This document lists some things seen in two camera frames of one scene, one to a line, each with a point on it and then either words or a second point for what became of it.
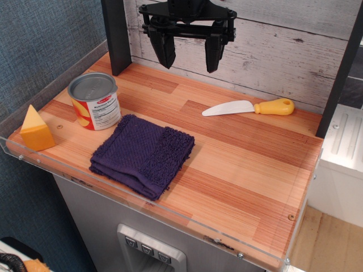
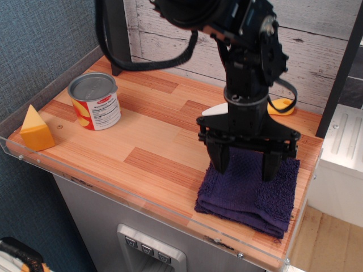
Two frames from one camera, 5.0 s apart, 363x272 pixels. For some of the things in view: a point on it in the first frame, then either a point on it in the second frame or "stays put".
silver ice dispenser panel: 144,253 stays put
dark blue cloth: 142,156 -> 241,197
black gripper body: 188,18 -> 248,125
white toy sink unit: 338,188 stays put
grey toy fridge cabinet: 98,216 stays put
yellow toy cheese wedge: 35,134 stays put
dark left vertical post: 116,25 stays put
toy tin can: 95,101 stays put
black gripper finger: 164,45 -> 219,152
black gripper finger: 214,46 -> 270,163
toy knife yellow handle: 275,107 stays put
